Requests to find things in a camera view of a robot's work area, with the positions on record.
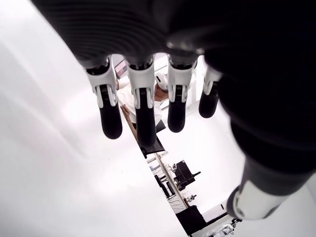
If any white VR headset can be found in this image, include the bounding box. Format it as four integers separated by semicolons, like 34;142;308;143
155;73;170;93

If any seated person in white shirt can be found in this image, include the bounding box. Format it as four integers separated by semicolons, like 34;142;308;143
117;71;171;129

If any monitor with pink screen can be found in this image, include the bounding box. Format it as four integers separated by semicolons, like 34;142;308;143
115;60;128;78

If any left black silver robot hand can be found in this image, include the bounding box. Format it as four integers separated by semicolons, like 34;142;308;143
29;0;316;221

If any black equipment box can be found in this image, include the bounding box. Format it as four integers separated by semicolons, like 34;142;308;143
172;160;201;191

